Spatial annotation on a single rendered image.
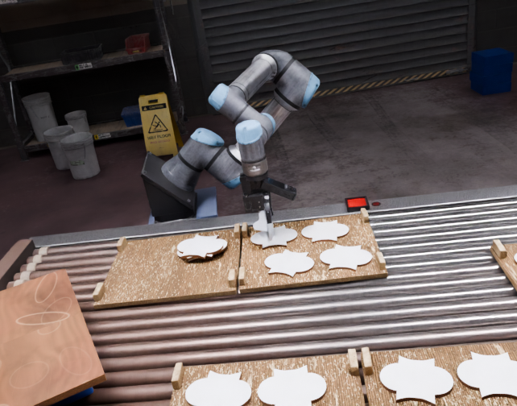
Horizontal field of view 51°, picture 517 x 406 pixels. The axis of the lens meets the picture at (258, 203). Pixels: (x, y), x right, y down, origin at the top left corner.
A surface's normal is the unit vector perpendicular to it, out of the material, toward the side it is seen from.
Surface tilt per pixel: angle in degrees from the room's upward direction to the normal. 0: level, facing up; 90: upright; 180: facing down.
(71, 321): 0
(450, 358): 0
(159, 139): 78
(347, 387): 0
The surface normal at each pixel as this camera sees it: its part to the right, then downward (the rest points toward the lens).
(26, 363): -0.14, -0.89
